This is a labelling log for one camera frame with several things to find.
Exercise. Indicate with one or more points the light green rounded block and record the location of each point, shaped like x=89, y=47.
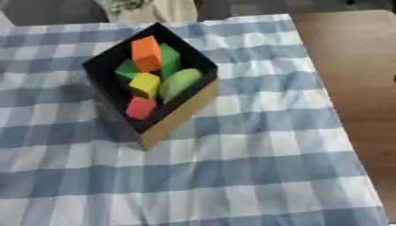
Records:
x=178, y=83

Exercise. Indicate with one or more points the yellow cube block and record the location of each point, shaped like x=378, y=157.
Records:
x=145, y=84

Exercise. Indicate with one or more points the red cube block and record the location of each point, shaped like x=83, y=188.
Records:
x=139, y=107

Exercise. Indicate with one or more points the orange rectangular block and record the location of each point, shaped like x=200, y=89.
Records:
x=146, y=53

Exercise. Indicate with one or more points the green triangular block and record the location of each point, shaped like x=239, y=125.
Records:
x=127, y=70

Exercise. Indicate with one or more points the green rectangular block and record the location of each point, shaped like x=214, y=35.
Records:
x=170, y=60

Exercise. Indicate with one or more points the person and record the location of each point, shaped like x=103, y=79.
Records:
x=149, y=10

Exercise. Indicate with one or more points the tan cardboard box black inside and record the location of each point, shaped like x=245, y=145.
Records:
x=178, y=117

